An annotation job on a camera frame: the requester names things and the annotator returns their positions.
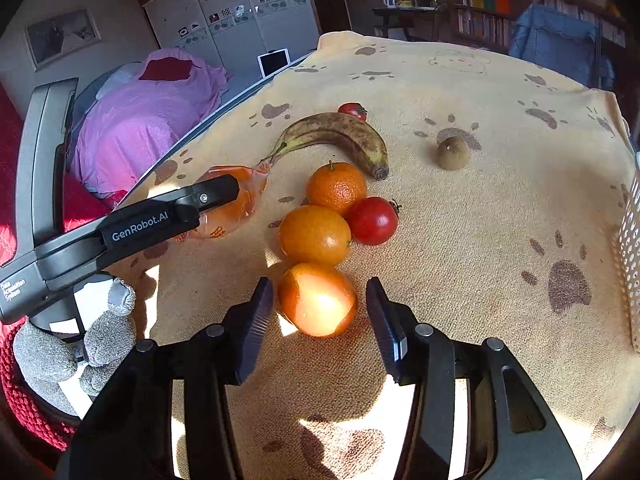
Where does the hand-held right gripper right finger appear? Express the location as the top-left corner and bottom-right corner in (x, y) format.
(365, 276), (584, 480)

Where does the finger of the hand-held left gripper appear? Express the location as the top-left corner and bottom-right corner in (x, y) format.
(172, 174), (242, 235)

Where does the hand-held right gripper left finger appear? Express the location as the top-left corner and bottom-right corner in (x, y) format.
(55, 276), (275, 480)

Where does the spotted yellow banana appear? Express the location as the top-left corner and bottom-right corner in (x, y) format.
(257, 112), (390, 181)

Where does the white perforated basket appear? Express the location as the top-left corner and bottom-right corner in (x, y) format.
(612, 150), (640, 354)

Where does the person's left hand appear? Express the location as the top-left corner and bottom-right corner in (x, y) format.
(12, 277), (137, 418)

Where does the red blanket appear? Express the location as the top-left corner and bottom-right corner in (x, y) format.
(0, 85), (117, 267)

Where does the pink duvet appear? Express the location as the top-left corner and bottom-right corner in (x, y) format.
(70, 47), (232, 199)

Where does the large red tomato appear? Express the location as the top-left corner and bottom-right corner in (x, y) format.
(345, 197), (403, 247)

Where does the orange with green stem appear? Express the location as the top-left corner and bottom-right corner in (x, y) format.
(306, 160), (368, 217)

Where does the yellow paw-print blanket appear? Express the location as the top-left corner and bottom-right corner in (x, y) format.
(115, 31), (640, 480)

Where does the dark red cloth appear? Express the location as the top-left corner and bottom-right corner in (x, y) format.
(138, 57), (194, 82)

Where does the white tablet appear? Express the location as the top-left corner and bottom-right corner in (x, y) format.
(257, 48), (291, 80)

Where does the small red tomato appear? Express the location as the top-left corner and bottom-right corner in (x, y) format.
(337, 102), (369, 122)

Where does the white wardrobe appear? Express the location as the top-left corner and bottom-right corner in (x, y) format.
(131, 0), (321, 79)

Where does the brown kiwi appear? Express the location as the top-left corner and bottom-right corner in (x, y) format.
(436, 135), (471, 170)

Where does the wooden desk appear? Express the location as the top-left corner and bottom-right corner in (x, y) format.
(372, 4), (453, 42)

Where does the blue checked cloth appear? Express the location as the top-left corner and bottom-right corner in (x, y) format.
(508, 2), (615, 92)

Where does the wooden bookshelf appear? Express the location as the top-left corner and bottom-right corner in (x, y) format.
(440, 0), (632, 57)

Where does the framed wall picture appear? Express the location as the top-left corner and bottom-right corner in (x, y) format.
(25, 8), (102, 72)

